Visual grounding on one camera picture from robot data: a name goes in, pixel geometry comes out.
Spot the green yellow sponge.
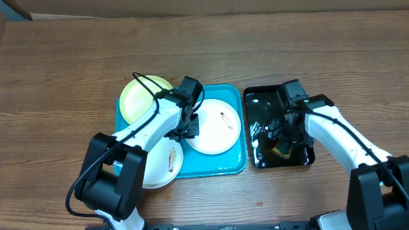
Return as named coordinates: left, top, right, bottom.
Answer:
left=272, top=142, right=292, bottom=159

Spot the white plate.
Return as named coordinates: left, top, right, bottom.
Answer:
left=187, top=99, right=242, bottom=155
left=143, top=137, right=183, bottom=189

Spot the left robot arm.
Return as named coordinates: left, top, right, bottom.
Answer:
left=65, top=76, right=205, bottom=229

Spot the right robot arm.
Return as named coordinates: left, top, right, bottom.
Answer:
left=278, top=79, right=408, bottom=230

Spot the black rectangular tray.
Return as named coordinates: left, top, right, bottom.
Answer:
left=243, top=85, right=316, bottom=169

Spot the teal plastic tray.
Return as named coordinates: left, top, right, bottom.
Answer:
left=114, top=84, right=249, bottom=180

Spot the yellow-green plate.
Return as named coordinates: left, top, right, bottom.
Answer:
left=119, top=75, right=173, bottom=124

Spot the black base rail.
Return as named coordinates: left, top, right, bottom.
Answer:
left=85, top=220, right=311, bottom=230

